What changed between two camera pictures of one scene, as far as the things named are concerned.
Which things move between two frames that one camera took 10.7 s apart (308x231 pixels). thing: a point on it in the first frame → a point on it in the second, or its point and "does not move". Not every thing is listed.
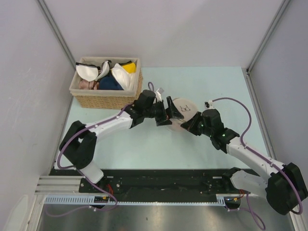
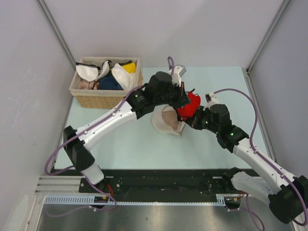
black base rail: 199,182 does not move
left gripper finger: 164,122 → 180,102
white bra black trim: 88,72 does not move
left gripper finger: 173,111 → 183,94
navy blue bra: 109,82 does not move
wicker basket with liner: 106,82 does not move
